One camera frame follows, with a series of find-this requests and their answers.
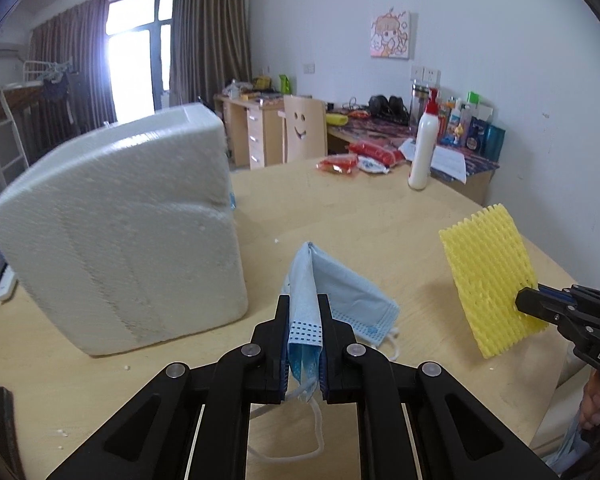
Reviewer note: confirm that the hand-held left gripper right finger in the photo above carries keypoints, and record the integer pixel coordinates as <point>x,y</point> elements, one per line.
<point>323,370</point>

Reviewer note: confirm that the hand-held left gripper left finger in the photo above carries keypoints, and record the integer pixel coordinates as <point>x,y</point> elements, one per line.
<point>283,360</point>

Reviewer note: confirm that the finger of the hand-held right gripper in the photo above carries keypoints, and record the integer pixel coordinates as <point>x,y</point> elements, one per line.
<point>535,307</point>
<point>552,294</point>

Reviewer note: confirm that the yellow foam net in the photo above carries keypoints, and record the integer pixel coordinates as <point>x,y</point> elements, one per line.
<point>490,280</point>

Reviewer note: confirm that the blue face mask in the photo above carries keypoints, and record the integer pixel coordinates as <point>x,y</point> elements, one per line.
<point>340,295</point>

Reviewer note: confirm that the white foam box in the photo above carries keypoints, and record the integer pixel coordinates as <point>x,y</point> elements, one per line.
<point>120,230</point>

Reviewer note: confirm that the person's right hand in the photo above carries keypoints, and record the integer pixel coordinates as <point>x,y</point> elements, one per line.
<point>591,405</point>

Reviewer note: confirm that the white paper sheet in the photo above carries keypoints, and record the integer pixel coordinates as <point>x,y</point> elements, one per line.
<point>447,160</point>

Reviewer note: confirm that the cluster of toiletry bottles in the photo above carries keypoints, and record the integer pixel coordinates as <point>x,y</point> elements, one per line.
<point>472,125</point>

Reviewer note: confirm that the white lotion bottle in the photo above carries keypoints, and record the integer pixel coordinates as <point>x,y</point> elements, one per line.
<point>424,150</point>

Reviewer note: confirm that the red snack packet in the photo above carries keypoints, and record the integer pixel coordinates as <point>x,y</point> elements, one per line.
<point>337,165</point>
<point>375,152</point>

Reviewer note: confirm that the white blue snack packet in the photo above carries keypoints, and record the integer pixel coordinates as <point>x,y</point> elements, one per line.
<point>372,165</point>

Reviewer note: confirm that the wooden desk with drawers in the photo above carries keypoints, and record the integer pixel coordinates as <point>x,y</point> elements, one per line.
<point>250,130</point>

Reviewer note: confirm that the clear water bottle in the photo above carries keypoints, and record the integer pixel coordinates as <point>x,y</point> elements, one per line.
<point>419,102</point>

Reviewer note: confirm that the wooden smiley face chair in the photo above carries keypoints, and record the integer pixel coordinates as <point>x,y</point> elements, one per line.
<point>305,127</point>

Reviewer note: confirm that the desk with patterned cloth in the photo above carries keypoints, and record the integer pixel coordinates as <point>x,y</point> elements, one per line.
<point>380,132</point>

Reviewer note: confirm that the yellow packet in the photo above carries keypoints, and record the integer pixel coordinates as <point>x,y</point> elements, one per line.
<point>337,119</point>

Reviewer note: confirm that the black headphones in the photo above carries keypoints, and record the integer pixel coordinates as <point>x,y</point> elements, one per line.
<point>387,106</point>

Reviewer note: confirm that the green bag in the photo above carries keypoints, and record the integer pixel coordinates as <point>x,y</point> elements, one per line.
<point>284,84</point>

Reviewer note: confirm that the yellow box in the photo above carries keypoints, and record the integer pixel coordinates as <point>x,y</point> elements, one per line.
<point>263,83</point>

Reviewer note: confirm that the dark padded object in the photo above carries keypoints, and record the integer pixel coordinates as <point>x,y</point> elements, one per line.
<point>5,430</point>

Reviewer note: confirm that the white remote control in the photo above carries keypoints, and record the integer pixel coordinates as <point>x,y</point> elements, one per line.
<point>6,285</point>

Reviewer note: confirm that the brown curtain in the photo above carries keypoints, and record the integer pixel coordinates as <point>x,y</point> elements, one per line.
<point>210,35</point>
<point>75,60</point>

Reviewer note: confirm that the glass balcony door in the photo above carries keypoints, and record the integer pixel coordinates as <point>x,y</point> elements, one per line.
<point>135,55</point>

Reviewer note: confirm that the dark hanging clothes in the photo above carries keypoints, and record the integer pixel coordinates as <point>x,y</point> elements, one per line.
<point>55,85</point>

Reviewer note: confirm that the white bunk bed ladder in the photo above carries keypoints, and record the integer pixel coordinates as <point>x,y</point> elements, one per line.
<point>2,135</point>

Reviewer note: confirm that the metal bunk bed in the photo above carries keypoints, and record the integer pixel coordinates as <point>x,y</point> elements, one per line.
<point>10,125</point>
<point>45,70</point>

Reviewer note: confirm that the white air conditioner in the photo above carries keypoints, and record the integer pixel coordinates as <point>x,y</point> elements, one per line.
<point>7,51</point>

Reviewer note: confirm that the white wall socket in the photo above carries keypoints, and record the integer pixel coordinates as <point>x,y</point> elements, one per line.
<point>425,74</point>

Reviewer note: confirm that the white wall switch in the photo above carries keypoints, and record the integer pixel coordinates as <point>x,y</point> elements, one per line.
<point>308,68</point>

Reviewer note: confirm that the cartoon wall picture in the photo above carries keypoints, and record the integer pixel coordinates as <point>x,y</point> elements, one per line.
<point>391,34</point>

